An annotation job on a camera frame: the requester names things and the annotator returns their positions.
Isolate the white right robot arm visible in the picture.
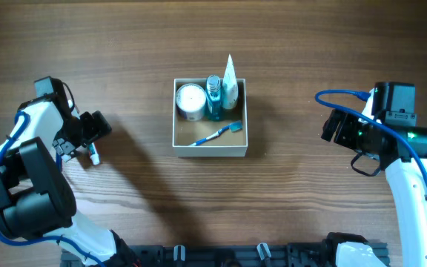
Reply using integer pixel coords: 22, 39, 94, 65
315, 82, 427, 266

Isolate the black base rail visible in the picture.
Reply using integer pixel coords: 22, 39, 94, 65
60, 243, 391, 267

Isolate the teal mouthwash bottle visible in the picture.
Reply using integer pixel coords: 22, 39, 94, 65
205, 75, 222, 121

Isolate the clear cotton bud jar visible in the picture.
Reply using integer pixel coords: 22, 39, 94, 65
175, 83, 207, 122

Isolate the white cardboard box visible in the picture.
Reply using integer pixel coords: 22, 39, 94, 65
171, 79, 248, 157

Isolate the white lotion tube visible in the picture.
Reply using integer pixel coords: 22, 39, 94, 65
222, 55, 239, 110

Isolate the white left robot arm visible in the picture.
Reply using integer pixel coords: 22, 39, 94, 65
0, 76, 138, 266

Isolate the blue white toothbrush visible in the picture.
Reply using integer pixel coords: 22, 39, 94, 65
191, 121, 242, 146

